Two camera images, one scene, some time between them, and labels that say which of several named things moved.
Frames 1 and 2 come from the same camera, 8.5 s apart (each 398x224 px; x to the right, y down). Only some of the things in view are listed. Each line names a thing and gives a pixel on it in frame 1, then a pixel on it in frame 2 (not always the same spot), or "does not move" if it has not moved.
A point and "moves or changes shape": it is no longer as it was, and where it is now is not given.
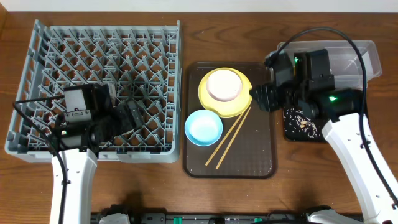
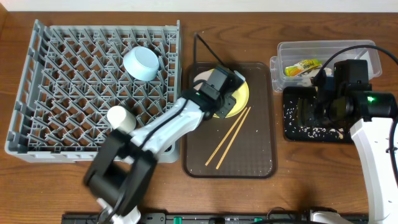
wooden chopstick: (222, 141) does not move
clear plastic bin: (346, 60) does not move
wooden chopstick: (228, 146) does not move
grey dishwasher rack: (140, 63) does not move
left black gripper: (125, 116) to (229, 104)
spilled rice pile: (296, 121) does not move
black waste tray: (299, 127) does not move
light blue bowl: (203, 127) to (141, 63)
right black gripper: (273, 97) to (306, 109)
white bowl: (224, 85) moves or changes shape
